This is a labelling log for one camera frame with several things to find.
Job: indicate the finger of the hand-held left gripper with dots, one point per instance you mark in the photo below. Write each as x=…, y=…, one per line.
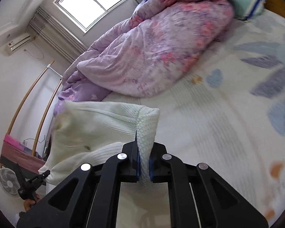
x=39, y=176

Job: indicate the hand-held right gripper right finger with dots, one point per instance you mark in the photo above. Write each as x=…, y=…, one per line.
x=151, y=168

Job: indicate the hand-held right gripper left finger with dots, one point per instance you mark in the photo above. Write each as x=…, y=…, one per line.
x=138, y=168

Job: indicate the white knit sweater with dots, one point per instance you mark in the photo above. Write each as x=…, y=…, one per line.
x=97, y=123

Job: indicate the person's left hand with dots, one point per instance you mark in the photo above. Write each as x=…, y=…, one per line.
x=29, y=204

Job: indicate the white electric fan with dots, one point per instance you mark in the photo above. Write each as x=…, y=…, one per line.
x=9, y=181

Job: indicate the pink cloth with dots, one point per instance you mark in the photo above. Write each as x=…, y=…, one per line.
x=19, y=152

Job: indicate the curved wooden pole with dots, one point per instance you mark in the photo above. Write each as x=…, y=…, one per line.
x=26, y=95
x=46, y=116

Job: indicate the leaf printed bed sheet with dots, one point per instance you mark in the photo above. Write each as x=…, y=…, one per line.
x=216, y=123

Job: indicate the purple floral quilt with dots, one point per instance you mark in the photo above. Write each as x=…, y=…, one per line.
x=156, y=52

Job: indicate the white air conditioner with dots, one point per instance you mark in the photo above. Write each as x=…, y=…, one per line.
x=17, y=42

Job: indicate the pleated grey curtain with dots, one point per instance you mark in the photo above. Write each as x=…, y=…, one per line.
x=59, y=38

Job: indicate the window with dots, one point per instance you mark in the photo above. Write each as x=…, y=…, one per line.
x=90, y=2

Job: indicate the teal striped pillow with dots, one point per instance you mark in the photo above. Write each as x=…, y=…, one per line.
x=248, y=4

